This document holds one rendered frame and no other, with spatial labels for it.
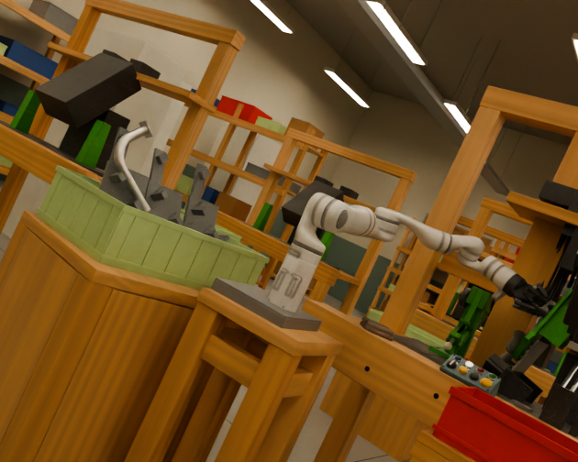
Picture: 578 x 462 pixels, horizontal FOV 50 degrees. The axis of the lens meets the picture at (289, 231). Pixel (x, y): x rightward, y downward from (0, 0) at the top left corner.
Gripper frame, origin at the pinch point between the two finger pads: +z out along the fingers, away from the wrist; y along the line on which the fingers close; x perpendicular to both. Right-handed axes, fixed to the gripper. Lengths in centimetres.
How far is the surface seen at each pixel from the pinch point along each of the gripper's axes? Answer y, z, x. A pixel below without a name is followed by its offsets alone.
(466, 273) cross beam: 19, -39, 31
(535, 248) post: 29.4, -22.2, 8.5
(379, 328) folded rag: -46, -28, 4
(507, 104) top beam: 57, -66, -19
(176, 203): -72, -103, -5
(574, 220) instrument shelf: 31.4, -15.1, -10.3
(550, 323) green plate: -8.2, 4.9, -5.2
